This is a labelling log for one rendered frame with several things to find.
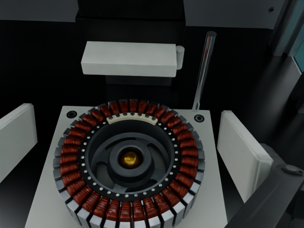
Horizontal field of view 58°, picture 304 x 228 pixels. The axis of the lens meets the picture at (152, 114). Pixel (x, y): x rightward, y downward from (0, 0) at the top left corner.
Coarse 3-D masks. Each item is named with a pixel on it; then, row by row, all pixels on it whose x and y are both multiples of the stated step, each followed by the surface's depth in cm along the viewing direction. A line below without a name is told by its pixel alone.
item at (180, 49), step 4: (176, 48) 29; (180, 48) 29; (184, 48) 30; (176, 52) 29; (180, 52) 29; (176, 56) 30; (180, 56) 30; (180, 60) 30; (180, 64) 31; (180, 68) 31
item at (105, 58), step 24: (96, 0) 16; (120, 0) 16; (144, 0) 16; (168, 0) 16; (96, 24) 17; (120, 24) 17; (144, 24) 17; (168, 24) 17; (96, 48) 18; (120, 48) 18; (144, 48) 18; (168, 48) 18; (96, 72) 18; (120, 72) 18; (144, 72) 17; (168, 72) 17
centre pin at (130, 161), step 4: (128, 152) 21; (132, 152) 21; (136, 152) 22; (124, 156) 21; (128, 156) 21; (132, 156) 21; (136, 156) 21; (140, 156) 22; (120, 160) 21; (124, 160) 21; (128, 160) 21; (132, 160) 21; (136, 160) 21; (140, 160) 21; (120, 164) 21; (124, 164) 21; (128, 164) 21; (132, 164) 21; (136, 164) 21; (140, 164) 21; (128, 168) 21; (132, 168) 21
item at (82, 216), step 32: (96, 128) 22; (128, 128) 23; (160, 128) 22; (192, 128) 22; (64, 160) 19; (96, 160) 22; (192, 160) 20; (64, 192) 18; (96, 192) 18; (128, 192) 18; (160, 192) 18; (192, 192) 19; (96, 224) 17; (128, 224) 17; (160, 224) 17
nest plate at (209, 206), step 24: (72, 120) 27; (192, 120) 27; (48, 168) 23; (96, 168) 23; (216, 168) 24; (48, 192) 22; (216, 192) 22; (48, 216) 20; (192, 216) 21; (216, 216) 21
